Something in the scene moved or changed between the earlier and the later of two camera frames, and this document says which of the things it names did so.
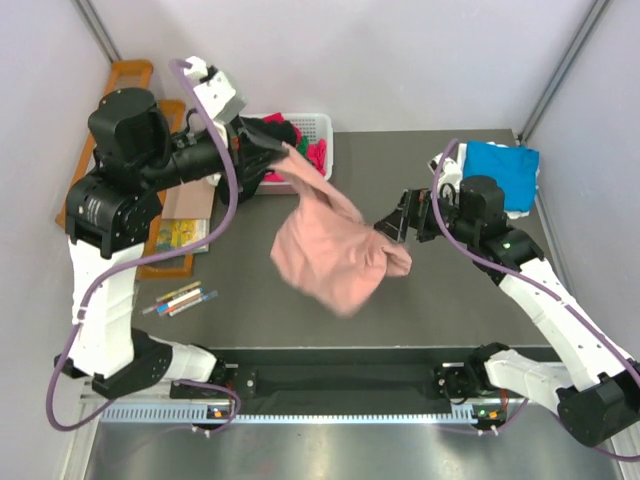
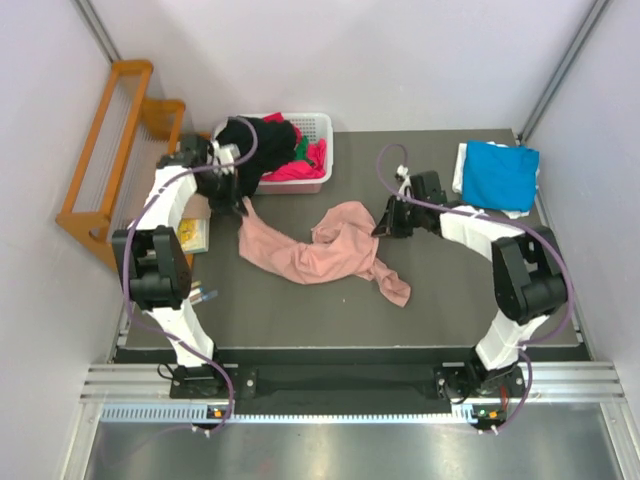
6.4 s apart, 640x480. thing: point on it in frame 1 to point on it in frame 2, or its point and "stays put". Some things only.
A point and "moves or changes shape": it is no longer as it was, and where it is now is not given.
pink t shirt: [323, 251] moves or changes shape
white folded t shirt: [462, 147] stays put
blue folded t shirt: [515, 169] stays put
